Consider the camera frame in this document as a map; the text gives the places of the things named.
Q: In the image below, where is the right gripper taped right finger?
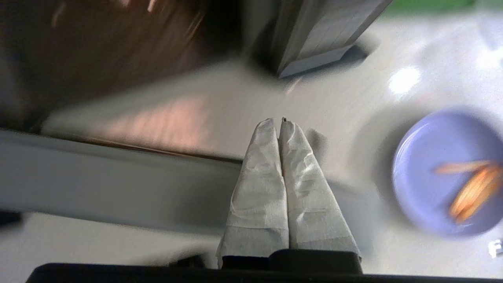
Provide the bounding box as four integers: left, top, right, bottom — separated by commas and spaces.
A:
278, 117, 361, 260

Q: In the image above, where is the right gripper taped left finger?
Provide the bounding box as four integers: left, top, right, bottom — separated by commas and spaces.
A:
215, 117, 290, 270

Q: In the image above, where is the purple plastic plate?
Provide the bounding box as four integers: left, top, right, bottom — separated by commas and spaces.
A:
392, 110, 503, 238

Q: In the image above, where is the silver black microwave oven body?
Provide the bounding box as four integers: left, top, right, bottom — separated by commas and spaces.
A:
0, 0, 393, 132

